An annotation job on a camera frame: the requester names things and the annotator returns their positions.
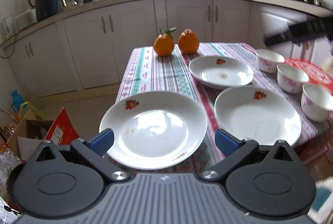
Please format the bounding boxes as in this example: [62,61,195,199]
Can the white floral bowl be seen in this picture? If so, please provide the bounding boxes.
[301,83,332,122]
[277,64,309,94]
[255,49,285,73]

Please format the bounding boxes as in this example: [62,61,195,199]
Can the red cardboard box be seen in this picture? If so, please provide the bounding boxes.
[44,108,79,145]

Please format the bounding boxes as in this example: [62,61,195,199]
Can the white plate stained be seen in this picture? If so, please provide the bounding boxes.
[189,56,254,90]

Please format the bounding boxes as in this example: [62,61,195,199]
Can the white plate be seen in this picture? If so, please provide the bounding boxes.
[99,91,208,170]
[214,85,301,146]

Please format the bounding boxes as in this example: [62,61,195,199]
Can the orange without leaf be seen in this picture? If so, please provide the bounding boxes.
[178,29,200,55]

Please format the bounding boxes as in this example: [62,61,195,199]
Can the patterned tablecloth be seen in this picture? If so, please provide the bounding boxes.
[116,43,332,173]

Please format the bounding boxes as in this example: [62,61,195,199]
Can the black electric kettle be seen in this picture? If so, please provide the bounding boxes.
[28,0,67,22]

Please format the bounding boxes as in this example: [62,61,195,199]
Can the blue plastic jug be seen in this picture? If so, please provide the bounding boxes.
[11,90,25,113]

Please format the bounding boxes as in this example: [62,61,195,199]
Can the orange with leaf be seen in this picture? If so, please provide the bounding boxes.
[153,27,177,57]

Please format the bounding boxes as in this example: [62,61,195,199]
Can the white kitchen cabinets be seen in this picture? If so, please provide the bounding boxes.
[1,0,332,103]

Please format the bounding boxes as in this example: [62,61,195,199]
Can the red milk tea box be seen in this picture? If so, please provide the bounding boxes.
[285,58,333,94]

